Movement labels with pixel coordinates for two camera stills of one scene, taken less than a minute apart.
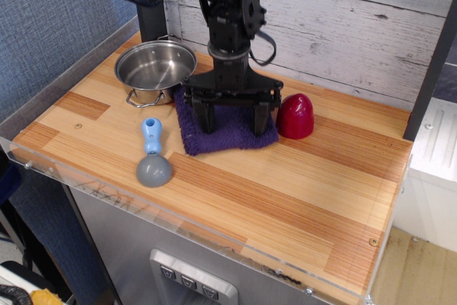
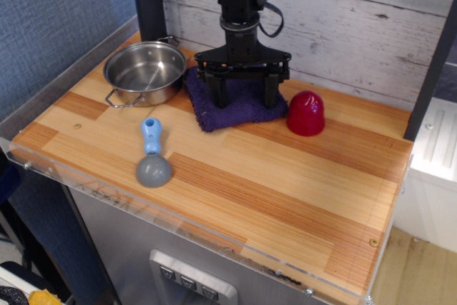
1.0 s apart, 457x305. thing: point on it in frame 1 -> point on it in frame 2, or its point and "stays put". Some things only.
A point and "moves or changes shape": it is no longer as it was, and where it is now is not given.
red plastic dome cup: (295, 118) moves or changes shape
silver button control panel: (178, 282) stays put
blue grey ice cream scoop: (153, 171) stays put
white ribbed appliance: (428, 205) stays put
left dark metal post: (152, 20) stays put
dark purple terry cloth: (234, 128) moves or changes shape
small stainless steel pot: (151, 70) moves or changes shape
